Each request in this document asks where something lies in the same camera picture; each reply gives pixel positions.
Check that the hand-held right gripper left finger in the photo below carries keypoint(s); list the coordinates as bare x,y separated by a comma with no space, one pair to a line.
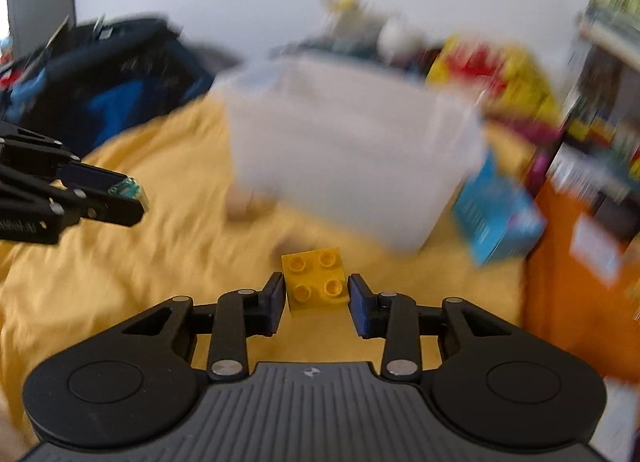
275,303

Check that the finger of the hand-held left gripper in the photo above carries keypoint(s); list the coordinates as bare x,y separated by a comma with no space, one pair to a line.
95,176
112,212

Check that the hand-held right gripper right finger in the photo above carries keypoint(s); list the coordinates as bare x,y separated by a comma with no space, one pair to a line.
358,308

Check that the small green Duplo brick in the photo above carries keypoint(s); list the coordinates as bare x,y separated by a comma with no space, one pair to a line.
127,190

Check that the small yellow toy brick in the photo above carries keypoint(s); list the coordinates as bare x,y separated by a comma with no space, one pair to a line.
312,277

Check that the white plastic bin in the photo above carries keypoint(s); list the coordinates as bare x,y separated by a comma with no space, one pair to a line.
350,151

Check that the dark blue bag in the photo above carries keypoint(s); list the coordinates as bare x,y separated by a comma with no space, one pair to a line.
110,91

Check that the wooden cube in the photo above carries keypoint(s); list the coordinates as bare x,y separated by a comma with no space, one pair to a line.
245,204

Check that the blue carton box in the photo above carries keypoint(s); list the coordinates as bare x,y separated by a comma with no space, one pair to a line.
495,217

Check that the black panel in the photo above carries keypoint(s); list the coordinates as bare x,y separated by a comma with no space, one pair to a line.
40,1

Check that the orange cabinet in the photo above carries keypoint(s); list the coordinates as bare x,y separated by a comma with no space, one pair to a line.
565,302

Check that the pink bag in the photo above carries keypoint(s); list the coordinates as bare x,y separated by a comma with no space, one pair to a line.
542,159

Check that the white paper slip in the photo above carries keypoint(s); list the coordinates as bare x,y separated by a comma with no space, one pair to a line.
597,252

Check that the yellow snack bag red print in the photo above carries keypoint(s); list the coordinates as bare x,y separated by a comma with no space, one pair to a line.
480,71

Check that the white plush toy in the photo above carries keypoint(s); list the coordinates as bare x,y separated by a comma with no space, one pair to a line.
395,36

